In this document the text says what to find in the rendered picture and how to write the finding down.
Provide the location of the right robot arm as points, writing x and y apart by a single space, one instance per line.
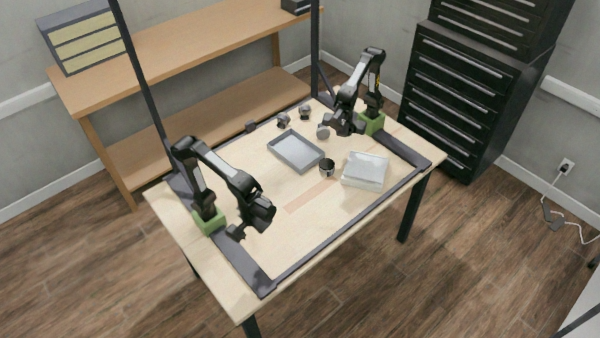
239 181

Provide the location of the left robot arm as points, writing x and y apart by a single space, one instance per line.
348 93

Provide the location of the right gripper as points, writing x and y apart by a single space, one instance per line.
237 233

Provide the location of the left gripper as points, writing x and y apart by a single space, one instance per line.
359 126

